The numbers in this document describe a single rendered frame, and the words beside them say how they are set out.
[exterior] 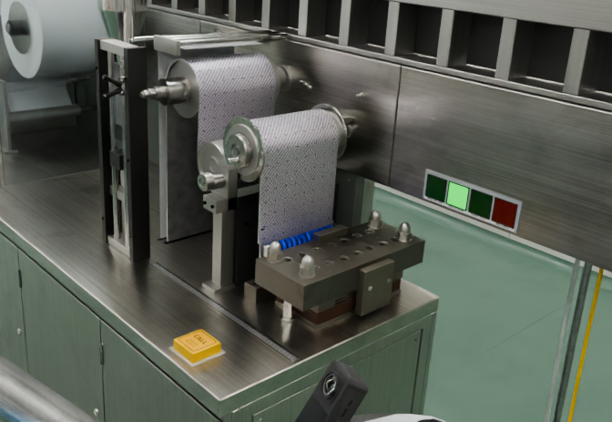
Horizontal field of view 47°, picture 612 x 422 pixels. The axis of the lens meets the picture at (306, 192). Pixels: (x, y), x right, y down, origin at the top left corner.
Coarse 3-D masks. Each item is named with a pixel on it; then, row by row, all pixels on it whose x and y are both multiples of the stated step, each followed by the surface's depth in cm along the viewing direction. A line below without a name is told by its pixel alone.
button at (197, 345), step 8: (184, 336) 146; (192, 336) 146; (200, 336) 146; (208, 336) 146; (176, 344) 144; (184, 344) 143; (192, 344) 143; (200, 344) 144; (208, 344) 144; (216, 344) 144; (184, 352) 142; (192, 352) 141; (200, 352) 141; (208, 352) 143; (216, 352) 144; (192, 360) 141
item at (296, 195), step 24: (264, 168) 157; (288, 168) 162; (312, 168) 167; (264, 192) 159; (288, 192) 164; (312, 192) 170; (264, 216) 161; (288, 216) 166; (312, 216) 172; (264, 240) 163
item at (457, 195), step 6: (450, 186) 159; (456, 186) 158; (462, 186) 157; (450, 192) 159; (456, 192) 158; (462, 192) 157; (450, 198) 160; (456, 198) 158; (462, 198) 157; (456, 204) 159; (462, 204) 158
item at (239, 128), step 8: (328, 112) 173; (336, 120) 171; (232, 128) 160; (240, 128) 157; (248, 128) 156; (248, 136) 156; (256, 144) 154; (256, 152) 155; (256, 160) 156; (240, 168) 160; (248, 168) 158
